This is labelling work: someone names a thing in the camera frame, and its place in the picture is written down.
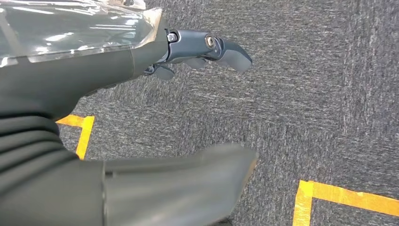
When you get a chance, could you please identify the yellow floor tape square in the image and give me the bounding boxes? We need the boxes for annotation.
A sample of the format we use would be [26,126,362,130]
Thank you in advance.
[56,114,95,160]
[292,180,399,226]

